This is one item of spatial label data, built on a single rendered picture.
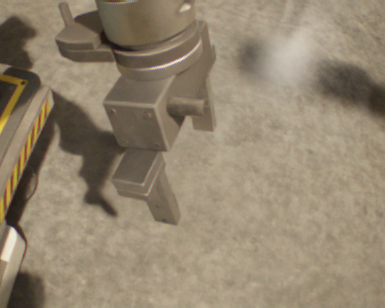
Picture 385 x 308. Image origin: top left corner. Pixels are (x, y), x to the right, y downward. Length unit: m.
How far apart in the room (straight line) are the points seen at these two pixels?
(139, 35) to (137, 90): 0.04
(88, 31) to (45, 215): 0.59
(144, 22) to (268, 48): 0.98
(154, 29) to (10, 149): 0.35
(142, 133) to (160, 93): 0.04
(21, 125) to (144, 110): 0.33
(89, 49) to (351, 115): 0.99
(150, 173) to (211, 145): 0.66
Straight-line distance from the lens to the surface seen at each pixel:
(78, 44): 0.32
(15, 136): 0.58
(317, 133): 1.10
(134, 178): 0.30
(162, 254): 0.83
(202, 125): 0.46
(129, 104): 0.28
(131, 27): 0.28
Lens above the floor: 0.81
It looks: 60 degrees down
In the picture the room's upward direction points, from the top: 24 degrees clockwise
